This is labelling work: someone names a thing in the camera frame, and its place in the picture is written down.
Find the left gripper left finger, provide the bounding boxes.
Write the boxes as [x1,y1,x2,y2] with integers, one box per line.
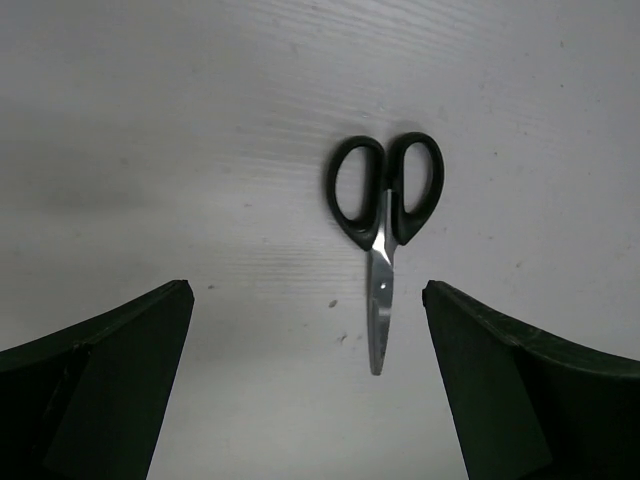
[1,280,193,479]

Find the black handled scissors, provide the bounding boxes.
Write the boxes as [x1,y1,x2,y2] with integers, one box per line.
[324,131,445,376]

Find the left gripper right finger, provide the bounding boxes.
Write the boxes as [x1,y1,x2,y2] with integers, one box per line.
[422,280,639,479]

